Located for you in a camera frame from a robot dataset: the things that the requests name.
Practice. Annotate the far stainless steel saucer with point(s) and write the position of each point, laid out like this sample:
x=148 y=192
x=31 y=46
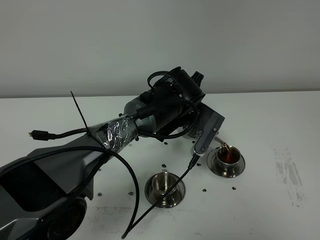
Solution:
x=224 y=173

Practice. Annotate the stainless steel teacup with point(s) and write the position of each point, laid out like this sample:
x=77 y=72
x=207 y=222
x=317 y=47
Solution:
x=163 y=181
x=227 y=156

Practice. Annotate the near stainless steel teacup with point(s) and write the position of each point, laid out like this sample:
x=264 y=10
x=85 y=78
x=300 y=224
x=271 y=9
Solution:
x=163 y=181

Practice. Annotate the near stainless steel saucer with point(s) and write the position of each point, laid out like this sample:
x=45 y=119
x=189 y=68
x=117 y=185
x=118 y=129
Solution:
x=174 y=197

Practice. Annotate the far stainless steel teacup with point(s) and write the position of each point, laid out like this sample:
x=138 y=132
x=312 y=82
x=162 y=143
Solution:
x=227 y=156

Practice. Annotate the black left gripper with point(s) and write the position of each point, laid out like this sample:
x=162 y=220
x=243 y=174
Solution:
x=174 y=85

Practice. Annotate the stainless steel teapot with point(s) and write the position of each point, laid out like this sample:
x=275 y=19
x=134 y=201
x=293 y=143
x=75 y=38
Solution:
x=202 y=138

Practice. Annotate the stainless steel saucer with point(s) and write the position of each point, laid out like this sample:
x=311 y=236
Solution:
x=224 y=173
x=174 y=197

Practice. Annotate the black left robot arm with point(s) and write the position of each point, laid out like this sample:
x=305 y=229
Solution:
x=43 y=195

